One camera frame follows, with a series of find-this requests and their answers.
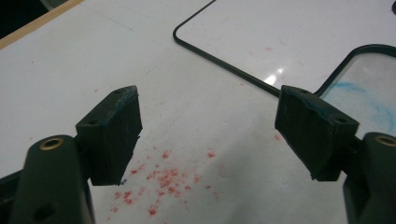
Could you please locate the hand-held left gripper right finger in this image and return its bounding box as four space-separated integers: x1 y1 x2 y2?
274 84 361 182

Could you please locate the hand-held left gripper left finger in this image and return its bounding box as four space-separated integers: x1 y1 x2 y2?
75 85 144 187

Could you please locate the small whiteboard with handle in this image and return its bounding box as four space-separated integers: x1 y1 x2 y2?
172 0 396 98

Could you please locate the wooden table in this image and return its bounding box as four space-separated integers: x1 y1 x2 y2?
0 0 86 51

